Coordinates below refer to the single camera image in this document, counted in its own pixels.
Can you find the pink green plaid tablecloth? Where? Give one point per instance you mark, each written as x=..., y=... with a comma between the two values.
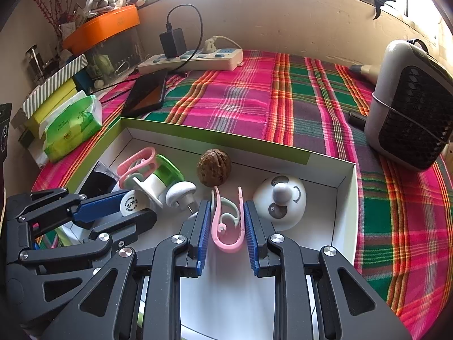
x=247, y=106

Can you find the black smartphone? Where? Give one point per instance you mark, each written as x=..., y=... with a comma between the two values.
x=147, y=92

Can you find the white power strip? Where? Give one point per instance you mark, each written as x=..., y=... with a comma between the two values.
x=219, y=60

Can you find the black charger adapter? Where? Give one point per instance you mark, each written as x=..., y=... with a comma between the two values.
x=172, y=42

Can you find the beige tube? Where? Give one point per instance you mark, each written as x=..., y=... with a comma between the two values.
x=366, y=71

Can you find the grey desktop heater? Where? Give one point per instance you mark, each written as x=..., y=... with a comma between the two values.
x=400, y=113

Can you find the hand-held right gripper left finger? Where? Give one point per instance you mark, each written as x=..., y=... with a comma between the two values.
x=203, y=233

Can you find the clear plastic container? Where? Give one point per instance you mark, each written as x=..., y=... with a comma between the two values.
x=120, y=49

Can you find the teal box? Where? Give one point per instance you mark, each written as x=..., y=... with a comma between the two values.
x=83, y=79

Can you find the green tissue pack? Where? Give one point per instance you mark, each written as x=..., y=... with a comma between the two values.
x=70, y=127

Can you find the white knit gloves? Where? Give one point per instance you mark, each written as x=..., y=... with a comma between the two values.
x=106, y=0

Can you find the glass french press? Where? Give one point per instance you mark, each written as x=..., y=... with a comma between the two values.
x=35, y=63

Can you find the brown walnut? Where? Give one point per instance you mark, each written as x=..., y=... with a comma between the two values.
x=214, y=168

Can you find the red flower branches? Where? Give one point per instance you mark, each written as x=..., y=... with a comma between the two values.
x=49, y=3

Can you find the black rectangular device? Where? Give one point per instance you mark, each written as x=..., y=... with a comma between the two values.
x=95, y=184

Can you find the white round panda gadget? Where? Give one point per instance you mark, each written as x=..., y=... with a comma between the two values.
x=279, y=202

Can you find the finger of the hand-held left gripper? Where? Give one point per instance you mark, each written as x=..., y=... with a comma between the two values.
x=141, y=219
x=99, y=205

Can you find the green and white suction holder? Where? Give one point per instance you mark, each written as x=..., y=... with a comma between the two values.
x=170, y=171

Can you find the striped box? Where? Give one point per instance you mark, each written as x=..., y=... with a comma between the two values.
x=60, y=74

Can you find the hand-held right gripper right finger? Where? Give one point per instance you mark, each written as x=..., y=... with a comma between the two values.
x=250, y=237

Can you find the green and white cardboard box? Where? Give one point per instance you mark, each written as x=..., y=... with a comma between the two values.
x=226, y=290

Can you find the pink and green clip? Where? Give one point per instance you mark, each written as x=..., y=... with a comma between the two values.
x=226, y=246
x=139, y=156

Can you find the small white mushroom gadget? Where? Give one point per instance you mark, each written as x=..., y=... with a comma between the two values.
x=180, y=191

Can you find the black marker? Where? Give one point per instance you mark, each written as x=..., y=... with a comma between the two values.
x=357, y=118

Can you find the orange box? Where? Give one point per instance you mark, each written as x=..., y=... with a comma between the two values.
x=102, y=28

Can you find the yellow box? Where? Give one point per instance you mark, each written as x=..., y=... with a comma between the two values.
x=53, y=102

